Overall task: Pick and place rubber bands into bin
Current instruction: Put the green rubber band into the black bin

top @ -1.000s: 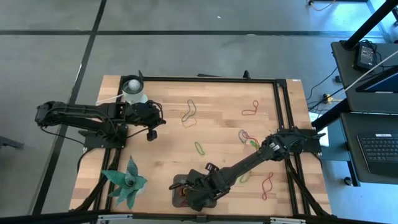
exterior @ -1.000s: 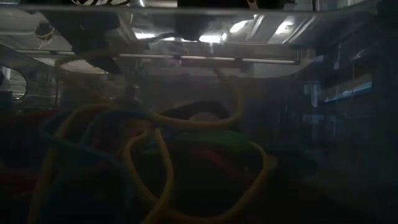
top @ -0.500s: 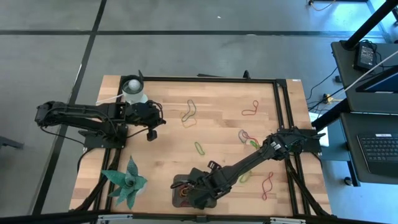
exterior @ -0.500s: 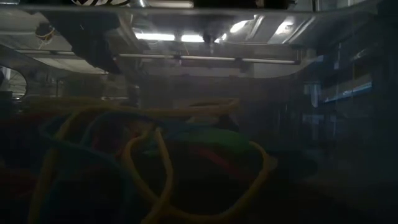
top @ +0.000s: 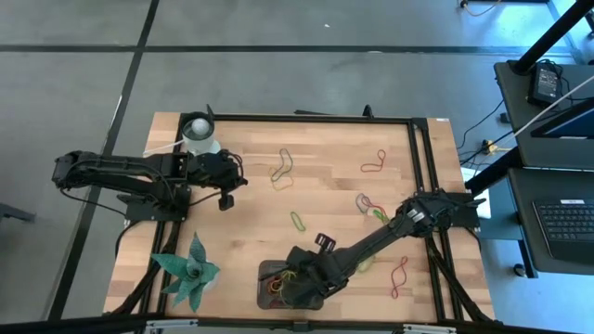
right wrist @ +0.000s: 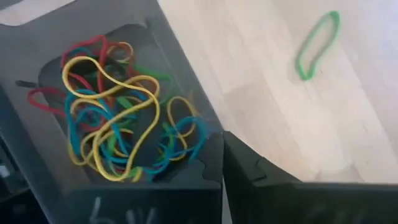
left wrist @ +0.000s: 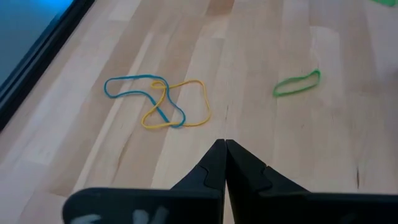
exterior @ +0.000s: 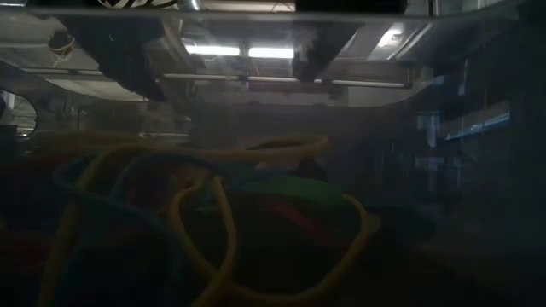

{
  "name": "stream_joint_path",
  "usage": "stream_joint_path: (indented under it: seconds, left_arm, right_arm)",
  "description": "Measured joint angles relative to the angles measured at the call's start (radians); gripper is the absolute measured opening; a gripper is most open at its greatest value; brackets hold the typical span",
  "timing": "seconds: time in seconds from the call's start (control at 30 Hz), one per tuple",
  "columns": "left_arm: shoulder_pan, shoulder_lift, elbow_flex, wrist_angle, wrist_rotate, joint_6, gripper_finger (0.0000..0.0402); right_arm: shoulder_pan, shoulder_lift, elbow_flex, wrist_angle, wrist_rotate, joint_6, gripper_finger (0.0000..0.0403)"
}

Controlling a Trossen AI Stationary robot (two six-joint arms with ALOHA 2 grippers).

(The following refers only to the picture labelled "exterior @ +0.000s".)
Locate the blue rubber band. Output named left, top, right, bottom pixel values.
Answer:
left=212, top=168, right=274, bottom=188
left=53, top=151, right=223, bottom=307

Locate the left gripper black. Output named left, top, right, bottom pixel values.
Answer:
left=59, top=16, right=170, bottom=102

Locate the translucent grey plastic bin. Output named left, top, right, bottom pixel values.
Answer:
left=0, top=8, right=546, bottom=307

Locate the white ceiling light panel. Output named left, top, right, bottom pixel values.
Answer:
left=375, top=26, right=430, bottom=59

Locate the green rubber band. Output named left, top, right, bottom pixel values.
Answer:
left=221, top=175, right=346, bottom=210

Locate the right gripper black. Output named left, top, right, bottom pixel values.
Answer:
left=292, top=0, right=410, bottom=83

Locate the grey horizontal rail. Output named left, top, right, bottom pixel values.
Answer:
left=161, top=72, right=413, bottom=90

